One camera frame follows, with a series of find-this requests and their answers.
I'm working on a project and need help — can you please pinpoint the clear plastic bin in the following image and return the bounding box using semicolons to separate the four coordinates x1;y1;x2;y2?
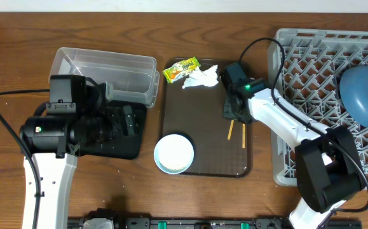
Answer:
50;47;160;108

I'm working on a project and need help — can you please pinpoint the grey dishwasher rack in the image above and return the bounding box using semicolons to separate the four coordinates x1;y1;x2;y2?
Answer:
268;29;368;179

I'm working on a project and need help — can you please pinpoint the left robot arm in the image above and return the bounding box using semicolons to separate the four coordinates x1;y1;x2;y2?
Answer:
20;74;147;228

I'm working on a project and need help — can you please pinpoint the brown serving tray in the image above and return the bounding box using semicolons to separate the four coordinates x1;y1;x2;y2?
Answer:
156;57;253;178

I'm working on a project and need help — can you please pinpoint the yellow green snack wrapper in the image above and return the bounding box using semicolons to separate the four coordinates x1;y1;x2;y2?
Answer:
163;57;201;83

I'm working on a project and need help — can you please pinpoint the crumpled white tissue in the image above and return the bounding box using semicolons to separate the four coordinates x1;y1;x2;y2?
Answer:
182;65;219;89

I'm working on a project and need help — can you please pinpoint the light blue rice bowl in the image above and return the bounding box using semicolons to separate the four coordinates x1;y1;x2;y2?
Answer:
154;134;194;174

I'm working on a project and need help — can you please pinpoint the wooden chopstick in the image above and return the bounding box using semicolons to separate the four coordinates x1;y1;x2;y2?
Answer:
242;123;246;149
227;120;235;140

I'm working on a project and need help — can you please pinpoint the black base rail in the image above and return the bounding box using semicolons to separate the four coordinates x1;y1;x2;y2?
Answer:
66;208;293;229

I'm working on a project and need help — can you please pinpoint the black plastic tray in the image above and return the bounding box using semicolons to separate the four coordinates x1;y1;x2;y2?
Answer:
75;101;147;160

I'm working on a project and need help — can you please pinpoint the large blue bowl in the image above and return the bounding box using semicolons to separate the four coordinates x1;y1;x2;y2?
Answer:
339;66;368;127

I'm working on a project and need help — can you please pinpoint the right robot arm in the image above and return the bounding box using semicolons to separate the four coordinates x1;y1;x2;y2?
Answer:
222;78;368;228

